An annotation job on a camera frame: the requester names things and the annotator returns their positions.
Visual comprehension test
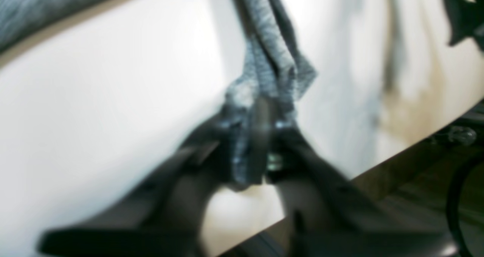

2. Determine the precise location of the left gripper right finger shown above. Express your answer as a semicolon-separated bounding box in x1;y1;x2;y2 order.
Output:
257;98;458;257

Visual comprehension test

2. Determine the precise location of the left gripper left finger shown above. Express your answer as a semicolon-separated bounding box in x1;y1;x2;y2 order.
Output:
38;114;240;257

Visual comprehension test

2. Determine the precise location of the grey t-shirt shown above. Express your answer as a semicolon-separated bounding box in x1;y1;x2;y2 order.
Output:
0;0;316;185

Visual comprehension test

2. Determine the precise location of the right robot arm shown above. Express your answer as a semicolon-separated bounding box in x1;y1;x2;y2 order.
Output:
443;0;484;52

